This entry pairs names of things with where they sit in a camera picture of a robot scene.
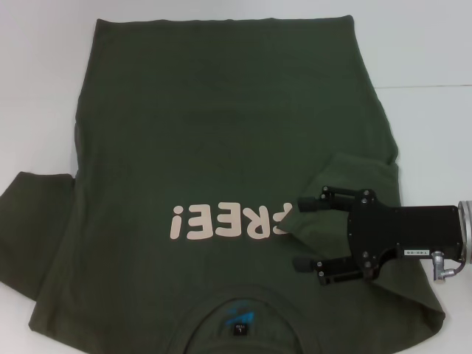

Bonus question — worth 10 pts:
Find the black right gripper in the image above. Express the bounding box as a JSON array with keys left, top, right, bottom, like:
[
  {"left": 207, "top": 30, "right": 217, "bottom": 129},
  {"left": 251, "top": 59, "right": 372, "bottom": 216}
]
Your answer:
[{"left": 292, "top": 186, "right": 464, "bottom": 293}]

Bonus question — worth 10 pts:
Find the dark green FREE! t-shirt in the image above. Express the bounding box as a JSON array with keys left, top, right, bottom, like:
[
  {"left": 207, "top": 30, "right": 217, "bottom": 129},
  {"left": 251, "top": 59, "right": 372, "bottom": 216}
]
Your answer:
[{"left": 0, "top": 14, "right": 447, "bottom": 354}]

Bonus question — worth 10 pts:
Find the silver right arm cable plug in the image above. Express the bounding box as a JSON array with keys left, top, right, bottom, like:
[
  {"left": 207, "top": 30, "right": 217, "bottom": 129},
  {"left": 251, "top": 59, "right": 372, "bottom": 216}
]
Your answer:
[{"left": 431, "top": 249, "right": 465, "bottom": 276}]

